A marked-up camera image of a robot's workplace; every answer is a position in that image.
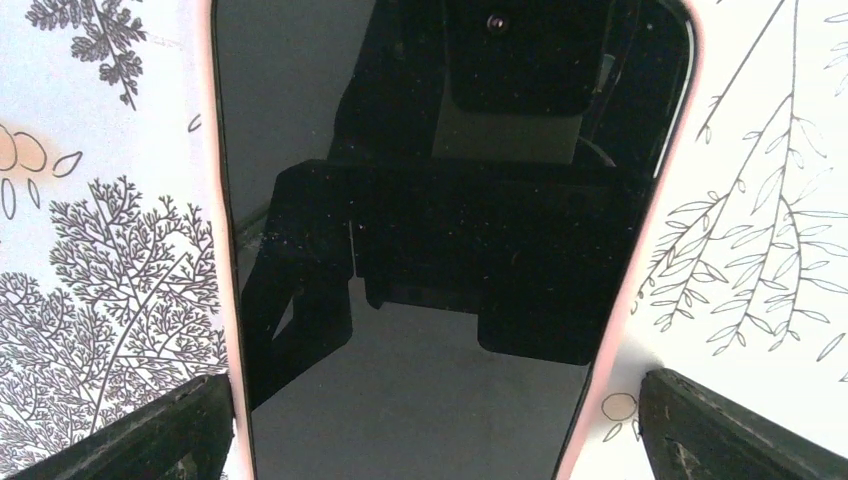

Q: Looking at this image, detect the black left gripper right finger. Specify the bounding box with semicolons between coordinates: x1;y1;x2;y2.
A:
639;368;847;480

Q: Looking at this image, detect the floral patterned table mat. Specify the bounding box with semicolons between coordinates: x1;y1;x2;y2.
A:
1;1;847;479

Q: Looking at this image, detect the pink silicone phone case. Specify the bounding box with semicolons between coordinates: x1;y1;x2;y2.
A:
190;0;705;480

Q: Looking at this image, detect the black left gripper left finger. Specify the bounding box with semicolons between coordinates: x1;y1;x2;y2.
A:
13;374;234;480

